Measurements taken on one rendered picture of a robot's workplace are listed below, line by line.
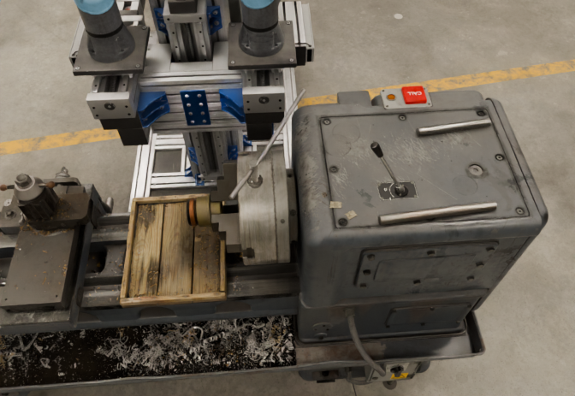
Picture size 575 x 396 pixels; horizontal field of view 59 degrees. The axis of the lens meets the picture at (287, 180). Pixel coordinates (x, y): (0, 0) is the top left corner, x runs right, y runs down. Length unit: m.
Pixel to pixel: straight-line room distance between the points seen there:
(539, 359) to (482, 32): 2.23
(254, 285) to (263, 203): 0.36
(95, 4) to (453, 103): 1.07
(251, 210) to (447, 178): 0.50
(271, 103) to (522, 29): 2.65
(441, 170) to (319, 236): 0.36
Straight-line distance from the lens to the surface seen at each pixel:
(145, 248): 1.65
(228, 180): 1.39
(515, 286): 2.73
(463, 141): 1.42
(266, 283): 1.56
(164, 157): 2.72
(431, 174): 1.33
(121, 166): 3.02
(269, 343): 1.81
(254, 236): 1.30
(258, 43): 1.70
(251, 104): 1.70
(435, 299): 1.61
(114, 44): 1.77
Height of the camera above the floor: 2.29
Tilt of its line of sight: 54 degrees down
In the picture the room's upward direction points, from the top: straight up
